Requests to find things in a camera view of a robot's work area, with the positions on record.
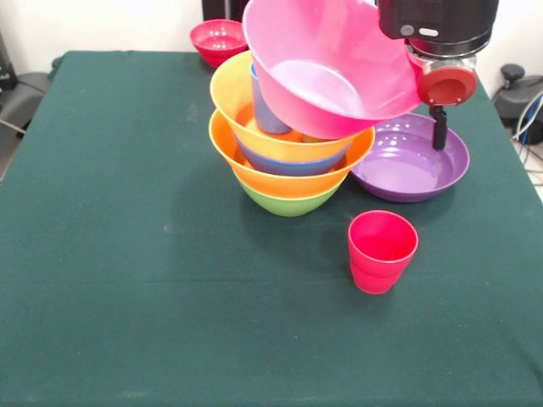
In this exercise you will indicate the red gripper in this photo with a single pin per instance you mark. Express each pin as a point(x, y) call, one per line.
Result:
point(447, 87)

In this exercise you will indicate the purple bowl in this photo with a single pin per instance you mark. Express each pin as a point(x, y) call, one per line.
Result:
point(407, 169)

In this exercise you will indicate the pink bowl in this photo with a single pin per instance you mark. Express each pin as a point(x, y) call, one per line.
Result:
point(318, 55)

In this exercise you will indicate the blue bowl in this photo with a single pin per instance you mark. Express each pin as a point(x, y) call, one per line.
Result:
point(292, 167)

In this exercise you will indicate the orange bowl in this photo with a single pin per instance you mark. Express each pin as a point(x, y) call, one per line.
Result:
point(297, 186)
point(231, 97)

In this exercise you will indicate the blue cup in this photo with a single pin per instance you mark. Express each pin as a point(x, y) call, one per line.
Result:
point(267, 118)

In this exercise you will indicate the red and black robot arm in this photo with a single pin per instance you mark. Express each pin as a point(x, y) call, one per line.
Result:
point(441, 25)

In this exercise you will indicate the red cup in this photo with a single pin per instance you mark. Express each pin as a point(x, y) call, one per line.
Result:
point(377, 271)

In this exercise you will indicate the green bowl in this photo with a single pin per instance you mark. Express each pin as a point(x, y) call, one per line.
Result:
point(292, 207)

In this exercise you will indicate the red bowl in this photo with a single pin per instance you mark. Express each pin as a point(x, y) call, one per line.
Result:
point(216, 42)

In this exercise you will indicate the dark green tablecloth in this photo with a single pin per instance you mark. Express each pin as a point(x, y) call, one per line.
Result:
point(212, 318)

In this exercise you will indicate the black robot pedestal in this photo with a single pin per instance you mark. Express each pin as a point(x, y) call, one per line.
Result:
point(222, 10)

